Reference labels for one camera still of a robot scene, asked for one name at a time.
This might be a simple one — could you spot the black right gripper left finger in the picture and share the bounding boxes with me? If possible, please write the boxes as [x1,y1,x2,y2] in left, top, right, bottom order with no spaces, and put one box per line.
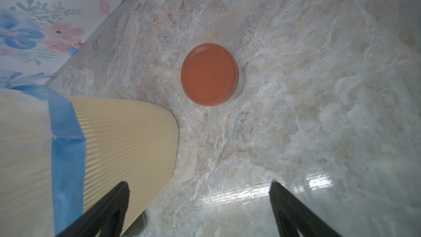
[58,182,130,237]

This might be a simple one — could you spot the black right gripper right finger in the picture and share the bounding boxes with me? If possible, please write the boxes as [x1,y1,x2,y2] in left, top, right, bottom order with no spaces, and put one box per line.
[269,181,340,237]

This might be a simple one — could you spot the glass jar with tea leaves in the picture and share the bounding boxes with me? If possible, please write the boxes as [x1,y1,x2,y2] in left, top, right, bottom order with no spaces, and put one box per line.
[228,67,245,103]

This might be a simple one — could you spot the red jar lid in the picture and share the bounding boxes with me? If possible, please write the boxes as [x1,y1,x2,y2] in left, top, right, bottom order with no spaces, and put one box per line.
[180,43,240,106]

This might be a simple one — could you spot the cream ribbed trash bin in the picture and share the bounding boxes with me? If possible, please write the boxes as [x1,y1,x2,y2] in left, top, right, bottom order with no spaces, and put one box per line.
[0,88,180,237]

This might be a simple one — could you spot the translucent bin liner blue band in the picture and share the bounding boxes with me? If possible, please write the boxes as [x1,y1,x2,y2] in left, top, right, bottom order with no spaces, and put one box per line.
[1,85,86,237]

